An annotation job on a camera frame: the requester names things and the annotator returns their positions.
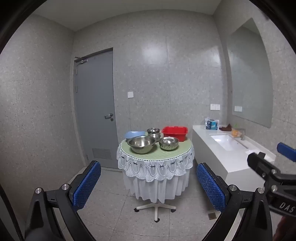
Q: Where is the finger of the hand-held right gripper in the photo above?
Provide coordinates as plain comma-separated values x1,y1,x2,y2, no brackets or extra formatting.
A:
247,152,281,183
277,142,296,163

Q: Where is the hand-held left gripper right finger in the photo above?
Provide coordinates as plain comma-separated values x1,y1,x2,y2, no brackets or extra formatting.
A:
196,162,273,241

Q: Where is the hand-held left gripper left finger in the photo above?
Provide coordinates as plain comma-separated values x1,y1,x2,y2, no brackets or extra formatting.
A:
24,160,102,241

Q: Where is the medium steel bowl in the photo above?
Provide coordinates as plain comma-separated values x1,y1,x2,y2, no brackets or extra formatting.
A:
159,137,179,151

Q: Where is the red plastic basin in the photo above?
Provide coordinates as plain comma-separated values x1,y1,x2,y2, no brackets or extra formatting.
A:
161,126,188,142

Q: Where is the large steel bowl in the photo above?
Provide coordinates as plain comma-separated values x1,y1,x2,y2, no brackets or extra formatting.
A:
127,136,156,154

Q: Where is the blue plate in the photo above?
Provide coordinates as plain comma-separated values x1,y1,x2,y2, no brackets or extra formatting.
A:
125,131,146,140

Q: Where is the white sink basin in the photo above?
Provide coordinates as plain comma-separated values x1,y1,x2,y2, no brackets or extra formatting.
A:
210,135,249,151

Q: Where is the white sink counter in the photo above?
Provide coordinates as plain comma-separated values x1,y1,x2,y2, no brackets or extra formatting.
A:
192,125,277,183

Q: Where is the round table with green cloth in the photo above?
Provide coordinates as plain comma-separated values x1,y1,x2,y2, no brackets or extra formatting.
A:
116,139,195,204

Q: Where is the white table base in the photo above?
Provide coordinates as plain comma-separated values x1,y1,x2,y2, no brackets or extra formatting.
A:
134,199,176,223

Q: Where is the blue tissue packet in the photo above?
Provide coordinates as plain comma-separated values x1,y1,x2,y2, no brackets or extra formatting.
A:
205,118,219,130

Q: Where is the grey door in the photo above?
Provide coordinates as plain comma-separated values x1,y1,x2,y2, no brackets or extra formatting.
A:
73,47,119,169

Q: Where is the wall mirror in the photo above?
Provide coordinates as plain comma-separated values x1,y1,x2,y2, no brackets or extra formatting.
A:
227,17,273,128

